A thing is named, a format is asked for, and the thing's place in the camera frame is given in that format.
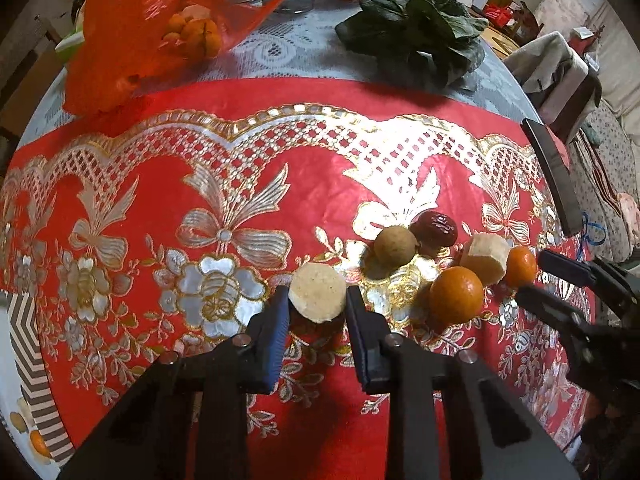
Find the red jujube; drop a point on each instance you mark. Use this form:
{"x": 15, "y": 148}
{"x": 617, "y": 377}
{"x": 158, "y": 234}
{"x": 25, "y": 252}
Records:
{"x": 434, "y": 229}

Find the orange plastic bag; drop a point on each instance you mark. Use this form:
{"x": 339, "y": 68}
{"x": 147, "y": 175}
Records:
{"x": 130, "y": 43}

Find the striped white tray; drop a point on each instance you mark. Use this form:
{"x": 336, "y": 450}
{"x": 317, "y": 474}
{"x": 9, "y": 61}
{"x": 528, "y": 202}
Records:
{"x": 25, "y": 388}

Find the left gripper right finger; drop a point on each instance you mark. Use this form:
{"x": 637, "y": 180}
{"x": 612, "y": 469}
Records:
{"x": 490, "y": 434}

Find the brown longan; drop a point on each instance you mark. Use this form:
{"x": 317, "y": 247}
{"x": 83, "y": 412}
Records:
{"x": 18, "y": 422}

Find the red floral table mat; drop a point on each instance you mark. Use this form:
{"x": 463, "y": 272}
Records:
{"x": 171, "y": 241}

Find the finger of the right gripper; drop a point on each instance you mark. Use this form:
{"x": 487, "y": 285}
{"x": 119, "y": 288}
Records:
{"x": 599, "y": 357}
{"x": 616, "y": 287}

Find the grey lace tablecloth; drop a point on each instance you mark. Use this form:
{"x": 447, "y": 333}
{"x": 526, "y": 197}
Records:
{"x": 296, "y": 70}

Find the pale sugarcane chunk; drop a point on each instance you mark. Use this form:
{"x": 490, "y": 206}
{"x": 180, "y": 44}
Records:
{"x": 317, "y": 292}

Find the green white tissue pack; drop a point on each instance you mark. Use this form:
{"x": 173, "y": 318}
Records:
{"x": 69, "y": 45}

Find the green leafy vegetable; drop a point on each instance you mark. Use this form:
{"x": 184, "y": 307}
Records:
{"x": 436, "y": 40}

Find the small orange tangerine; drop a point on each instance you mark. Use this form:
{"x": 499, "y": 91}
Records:
{"x": 38, "y": 445}

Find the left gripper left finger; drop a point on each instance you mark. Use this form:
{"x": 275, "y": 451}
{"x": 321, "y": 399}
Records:
{"x": 186, "y": 416}

